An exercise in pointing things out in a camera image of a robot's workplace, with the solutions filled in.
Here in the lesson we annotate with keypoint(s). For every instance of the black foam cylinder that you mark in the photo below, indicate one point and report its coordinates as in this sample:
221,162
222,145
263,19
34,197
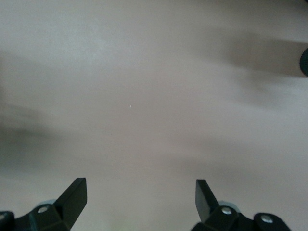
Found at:
305,62

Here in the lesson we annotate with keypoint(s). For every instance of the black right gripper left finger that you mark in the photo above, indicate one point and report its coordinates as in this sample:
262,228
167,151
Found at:
69,199

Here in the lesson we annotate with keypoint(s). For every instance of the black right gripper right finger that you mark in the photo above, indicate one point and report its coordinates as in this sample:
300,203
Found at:
204,204

